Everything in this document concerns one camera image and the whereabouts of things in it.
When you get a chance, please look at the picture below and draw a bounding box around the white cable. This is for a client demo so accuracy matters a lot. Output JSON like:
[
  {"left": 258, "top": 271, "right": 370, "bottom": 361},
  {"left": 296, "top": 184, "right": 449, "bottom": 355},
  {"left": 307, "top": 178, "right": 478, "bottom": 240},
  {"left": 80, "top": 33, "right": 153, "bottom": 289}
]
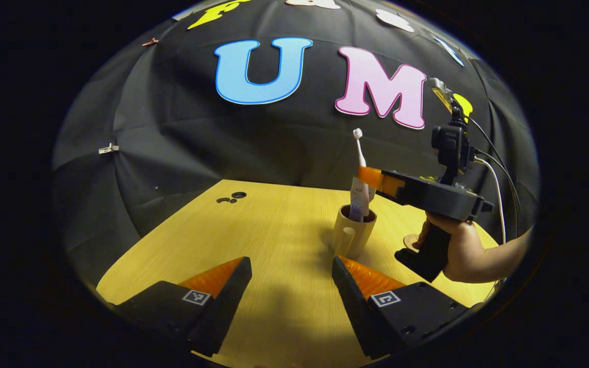
[{"left": 473, "top": 156, "right": 508, "bottom": 245}]

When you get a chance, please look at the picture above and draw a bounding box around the white toothbrush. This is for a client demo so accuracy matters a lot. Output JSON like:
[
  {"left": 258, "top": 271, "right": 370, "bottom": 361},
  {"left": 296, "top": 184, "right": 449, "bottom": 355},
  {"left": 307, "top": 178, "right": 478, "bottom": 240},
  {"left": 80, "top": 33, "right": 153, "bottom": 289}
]
[{"left": 353, "top": 128, "right": 369, "bottom": 177}]

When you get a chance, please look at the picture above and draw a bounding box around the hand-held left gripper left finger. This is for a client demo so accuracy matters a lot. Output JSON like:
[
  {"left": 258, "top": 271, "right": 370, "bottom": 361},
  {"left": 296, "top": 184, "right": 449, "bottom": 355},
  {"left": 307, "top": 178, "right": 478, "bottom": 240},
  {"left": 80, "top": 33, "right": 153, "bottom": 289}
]
[{"left": 113, "top": 257, "right": 253, "bottom": 358}]

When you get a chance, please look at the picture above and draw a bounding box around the black backdrop cloth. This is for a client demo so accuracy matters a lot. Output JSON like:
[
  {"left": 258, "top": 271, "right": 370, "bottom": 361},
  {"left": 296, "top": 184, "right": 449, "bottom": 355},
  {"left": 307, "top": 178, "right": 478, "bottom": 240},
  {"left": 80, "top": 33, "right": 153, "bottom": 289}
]
[{"left": 52, "top": 0, "right": 540, "bottom": 302}]

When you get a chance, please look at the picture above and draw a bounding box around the wooden desktop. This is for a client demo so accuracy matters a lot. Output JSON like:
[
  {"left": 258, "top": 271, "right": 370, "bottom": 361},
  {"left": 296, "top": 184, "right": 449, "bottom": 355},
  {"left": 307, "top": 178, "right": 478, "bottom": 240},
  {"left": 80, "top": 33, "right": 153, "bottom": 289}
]
[{"left": 96, "top": 179, "right": 502, "bottom": 367}]

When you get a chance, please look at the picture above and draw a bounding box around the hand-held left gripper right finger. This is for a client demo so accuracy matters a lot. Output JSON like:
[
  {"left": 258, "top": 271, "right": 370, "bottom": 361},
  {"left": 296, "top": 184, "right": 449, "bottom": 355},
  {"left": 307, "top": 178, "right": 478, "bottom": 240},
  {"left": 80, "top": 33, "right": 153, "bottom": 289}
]
[{"left": 331, "top": 257, "right": 471, "bottom": 360}]

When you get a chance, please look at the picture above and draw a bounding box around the white toothpaste tube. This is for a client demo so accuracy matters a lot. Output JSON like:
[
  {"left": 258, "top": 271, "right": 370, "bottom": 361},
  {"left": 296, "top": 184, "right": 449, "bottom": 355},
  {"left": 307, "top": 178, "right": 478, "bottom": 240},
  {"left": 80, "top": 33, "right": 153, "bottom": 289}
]
[{"left": 350, "top": 176, "right": 376, "bottom": 223}]

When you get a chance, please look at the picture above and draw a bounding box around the beige cup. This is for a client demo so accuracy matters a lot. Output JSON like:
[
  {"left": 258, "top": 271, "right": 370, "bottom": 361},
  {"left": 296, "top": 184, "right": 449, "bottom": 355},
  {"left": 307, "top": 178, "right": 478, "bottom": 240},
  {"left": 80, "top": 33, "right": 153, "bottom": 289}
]
[{"left": 331, "top": 204, "right": 377, "bottom": 260}]

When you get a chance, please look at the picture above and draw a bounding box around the black cable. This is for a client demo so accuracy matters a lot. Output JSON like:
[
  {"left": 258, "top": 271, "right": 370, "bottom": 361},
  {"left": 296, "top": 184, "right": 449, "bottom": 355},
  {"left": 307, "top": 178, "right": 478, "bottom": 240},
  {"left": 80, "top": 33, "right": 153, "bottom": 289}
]
[{"left": 467, "top": 117, "right": 524, "bottom": 241}]

